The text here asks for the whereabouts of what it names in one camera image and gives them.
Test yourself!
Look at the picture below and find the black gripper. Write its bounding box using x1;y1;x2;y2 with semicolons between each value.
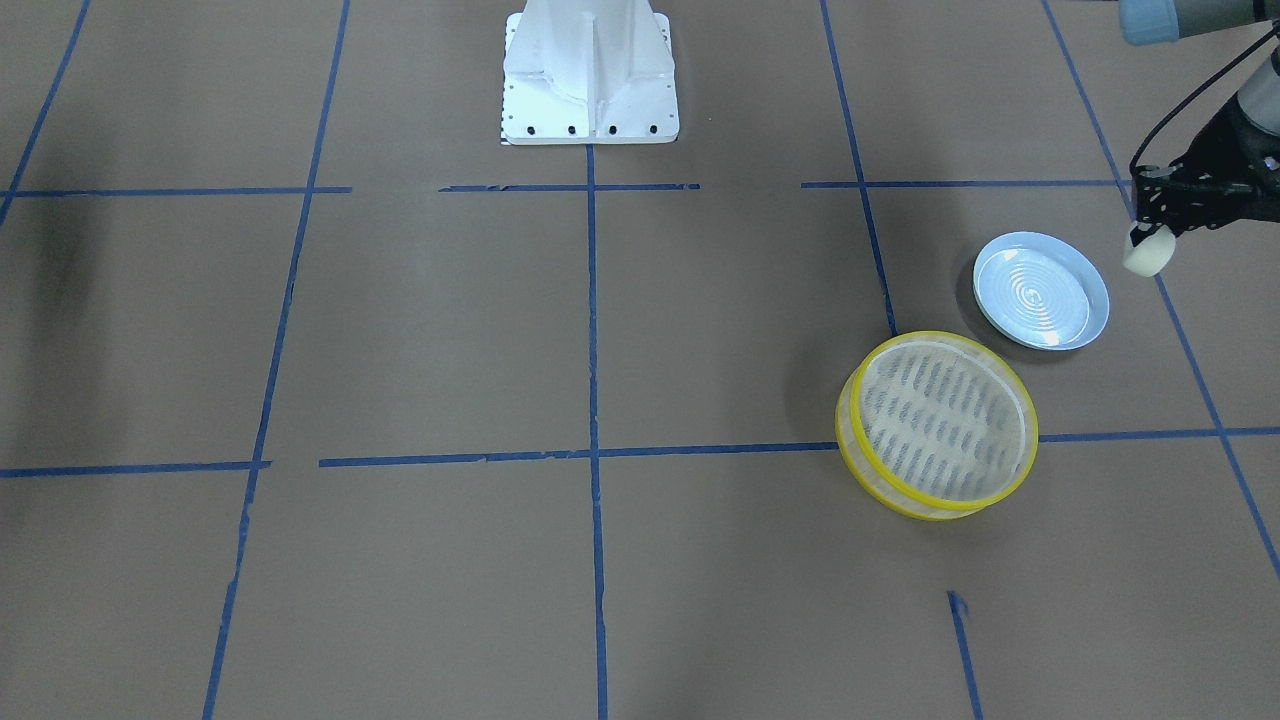
1130;100;1279;237

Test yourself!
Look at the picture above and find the white steamed bun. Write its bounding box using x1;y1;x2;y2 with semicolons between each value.
1123;222;1178;278

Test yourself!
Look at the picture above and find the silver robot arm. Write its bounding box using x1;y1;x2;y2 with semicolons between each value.
1119;1;1279;249

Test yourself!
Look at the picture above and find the yellow round steamer basket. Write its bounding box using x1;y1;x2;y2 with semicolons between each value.
835;331;1041;521

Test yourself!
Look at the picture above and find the light blue plate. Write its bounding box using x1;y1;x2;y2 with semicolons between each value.
972;231;1111;352

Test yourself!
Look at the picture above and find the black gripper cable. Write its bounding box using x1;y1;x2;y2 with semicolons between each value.
1128;26;1280;173

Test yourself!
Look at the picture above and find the white camera stand base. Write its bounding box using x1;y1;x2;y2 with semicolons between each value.
500;1;681;146

